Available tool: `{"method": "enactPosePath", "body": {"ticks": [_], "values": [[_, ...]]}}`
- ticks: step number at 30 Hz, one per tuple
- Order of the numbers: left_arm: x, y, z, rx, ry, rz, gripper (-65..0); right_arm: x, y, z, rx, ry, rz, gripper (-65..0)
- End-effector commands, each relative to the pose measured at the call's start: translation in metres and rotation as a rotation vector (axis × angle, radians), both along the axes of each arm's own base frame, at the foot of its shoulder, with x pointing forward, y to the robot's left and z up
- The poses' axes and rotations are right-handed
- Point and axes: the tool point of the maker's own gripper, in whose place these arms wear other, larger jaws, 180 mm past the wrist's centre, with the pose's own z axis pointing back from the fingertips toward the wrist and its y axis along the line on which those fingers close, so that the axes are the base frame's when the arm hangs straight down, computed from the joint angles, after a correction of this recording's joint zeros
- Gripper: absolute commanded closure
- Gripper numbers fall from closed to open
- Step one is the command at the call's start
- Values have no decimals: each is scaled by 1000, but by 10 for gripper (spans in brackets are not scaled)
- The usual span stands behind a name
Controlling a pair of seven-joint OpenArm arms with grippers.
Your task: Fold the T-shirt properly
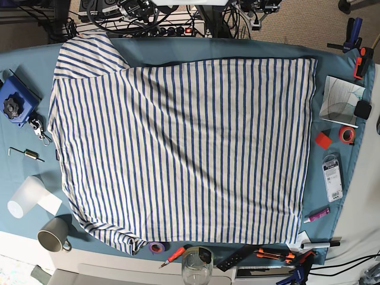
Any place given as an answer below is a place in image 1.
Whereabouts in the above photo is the grey ceramic mug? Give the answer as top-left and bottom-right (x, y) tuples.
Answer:
(37, 217), (72, 253)

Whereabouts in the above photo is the white paper card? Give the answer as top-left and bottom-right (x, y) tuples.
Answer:
(286, 231), (311, 254)

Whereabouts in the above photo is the purple glue tube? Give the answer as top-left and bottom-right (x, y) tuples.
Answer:
(303, 207), (330, 223)

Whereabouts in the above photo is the metal carabiner key clip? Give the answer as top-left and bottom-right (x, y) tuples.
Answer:
(28, 118), (52, 147)

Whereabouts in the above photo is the black square box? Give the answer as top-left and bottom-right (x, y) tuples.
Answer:
(354, 100), (372, 120)

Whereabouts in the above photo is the black remote control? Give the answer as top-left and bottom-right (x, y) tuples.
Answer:
(216, 245), (257, 272)

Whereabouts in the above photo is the orange black utility knife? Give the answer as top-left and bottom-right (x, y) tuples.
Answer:
(254, 248), (296, 264)

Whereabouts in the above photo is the orange handled screwdriver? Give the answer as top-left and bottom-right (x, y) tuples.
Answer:
(160, 244), (192, 268)

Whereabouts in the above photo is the blue black bar clamp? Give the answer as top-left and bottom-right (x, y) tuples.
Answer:
(276, 250), (316, 285)

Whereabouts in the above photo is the black power strip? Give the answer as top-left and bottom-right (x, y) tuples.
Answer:
(131, 26), (205, 38)

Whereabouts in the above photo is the clear plastic bit case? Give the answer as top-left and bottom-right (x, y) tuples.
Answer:
(322, 154), (343, 202)

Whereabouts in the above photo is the purple tape roll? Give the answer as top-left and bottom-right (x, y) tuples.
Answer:
(148, 242), (166, 254)

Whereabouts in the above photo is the black hex key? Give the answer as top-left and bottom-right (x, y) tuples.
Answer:
(8, 147), (26, 156)

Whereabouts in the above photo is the red tape roll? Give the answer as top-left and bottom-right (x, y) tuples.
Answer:
(338, 126), (355, 145)

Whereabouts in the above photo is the red cube block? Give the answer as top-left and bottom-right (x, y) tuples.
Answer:
(315, 132), (332, 150)

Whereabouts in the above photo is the white marker pen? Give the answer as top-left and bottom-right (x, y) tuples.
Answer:
(300, 241), (341, 250)

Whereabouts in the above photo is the orange black clamp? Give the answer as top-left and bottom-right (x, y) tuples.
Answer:
(354, 47), (373, 80)

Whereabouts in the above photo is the teal table cloth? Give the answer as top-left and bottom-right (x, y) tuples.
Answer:
(1, 37), (379, 255)

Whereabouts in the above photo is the clear glass jar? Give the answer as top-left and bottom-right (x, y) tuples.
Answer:
(182, 246), (214, 285)

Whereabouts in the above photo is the grey patterned notebook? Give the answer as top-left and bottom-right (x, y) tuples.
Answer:
(319, 75), (365, 128)

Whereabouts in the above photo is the blue white striped T-shirt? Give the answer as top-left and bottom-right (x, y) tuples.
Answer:
(47, 31), (318, 255)

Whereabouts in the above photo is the blue clamp block black knob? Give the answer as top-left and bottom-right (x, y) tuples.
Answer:
(1, 75), (40, 128)

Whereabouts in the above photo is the blue spring clamp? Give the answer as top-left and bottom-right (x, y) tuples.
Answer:
(327, 17), (363, 53)

